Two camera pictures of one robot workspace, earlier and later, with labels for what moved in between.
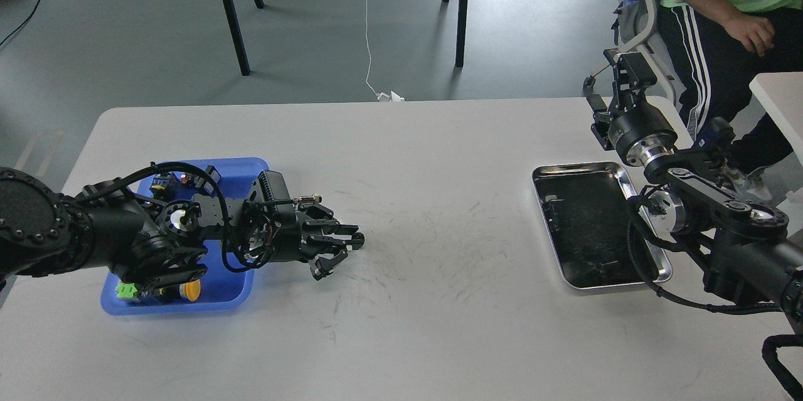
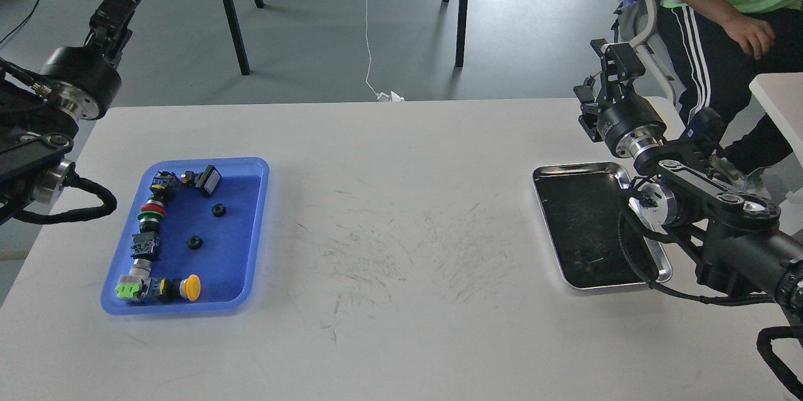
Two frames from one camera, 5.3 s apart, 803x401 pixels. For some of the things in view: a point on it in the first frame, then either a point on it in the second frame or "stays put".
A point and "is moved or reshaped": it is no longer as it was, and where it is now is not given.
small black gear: [357, 240] is moved or reshaped
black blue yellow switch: [166, 185] stays put
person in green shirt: [729, 15] stays put
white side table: [781, 95] stays put
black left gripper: [285, 244] to [81, 81]
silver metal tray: [584, 206] stays put
